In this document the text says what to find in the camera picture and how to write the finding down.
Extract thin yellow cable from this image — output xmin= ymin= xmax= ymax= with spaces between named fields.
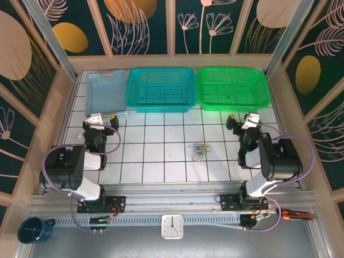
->
xmin=193 ymin=139 xmax=212 ymax=156
xmin=197 ymin=139 xmax=213 ymax=155

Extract light blue plastic basket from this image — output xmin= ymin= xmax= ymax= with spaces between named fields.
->
xmin=85 ymin=69 xmax=129 ymax=121

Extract green plastic basket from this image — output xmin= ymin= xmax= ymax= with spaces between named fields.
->
xmin=196 ymin=67 xmax=271 ymax=112

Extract teal plastic basket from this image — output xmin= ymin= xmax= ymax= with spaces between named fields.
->
xmin=125 ymin=68 xmax=196 ymax=113

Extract orange black screwdriver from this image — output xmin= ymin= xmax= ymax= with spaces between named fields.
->
xmin=276 ymin=208 xmax=313 ymax=216
xmin=281 ymin=214 xmax=314 ymax=221

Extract dark blue mug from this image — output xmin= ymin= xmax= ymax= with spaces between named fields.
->
xmin=17 ymin=217 xmax=56 ymax=245

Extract white square clock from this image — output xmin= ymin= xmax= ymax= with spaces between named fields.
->
xmin=161 ymin=213 xmax=185 ymax=240

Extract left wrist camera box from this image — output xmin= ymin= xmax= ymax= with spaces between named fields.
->
xmin=85 ymin=112 xmax=105 ymax=126

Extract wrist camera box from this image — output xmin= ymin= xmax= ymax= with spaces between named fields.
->
xmin=85 ymin=112 xmax=105 ymax=126
xmin=241 ymin=112 xmax=261 ymax=130

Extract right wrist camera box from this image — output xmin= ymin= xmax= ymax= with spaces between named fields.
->
xmin=241 ymin=112 xmax=261 ymax=130

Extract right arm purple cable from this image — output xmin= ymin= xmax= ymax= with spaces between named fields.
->
xmin=243 ymin=119 xmax=316 ymax=232

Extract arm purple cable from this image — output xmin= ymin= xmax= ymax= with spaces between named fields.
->
xmin=42 ymin=124 xmax=121 ymax=232
xmin=243 ymin=119 xmax=316 ymax=232

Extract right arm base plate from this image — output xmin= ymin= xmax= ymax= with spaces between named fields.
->
xmin=219 ymin=193 xmax=269 ymax=213

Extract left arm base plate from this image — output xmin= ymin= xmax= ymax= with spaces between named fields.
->
xmin=77 ymin=195 xmax=127 ymax=214

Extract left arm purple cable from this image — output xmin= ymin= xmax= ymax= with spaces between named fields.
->
xmin=42 ymin=124 xmax=121 ymax=232

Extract grey slotted cable duct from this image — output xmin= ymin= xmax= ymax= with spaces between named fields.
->
xmin=52 ymin=216 xmax=242 ymax=227

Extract aluminium mounting rail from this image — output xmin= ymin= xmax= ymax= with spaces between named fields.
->
xmin=26 ymin=182 xmax=317 ymax=217

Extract aluminium corner post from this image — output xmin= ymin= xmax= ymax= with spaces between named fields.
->
xmin=23 ymin=0 xmax=79 ymax=81
xmin=264 ymin=0 xmax=312 ymax=77

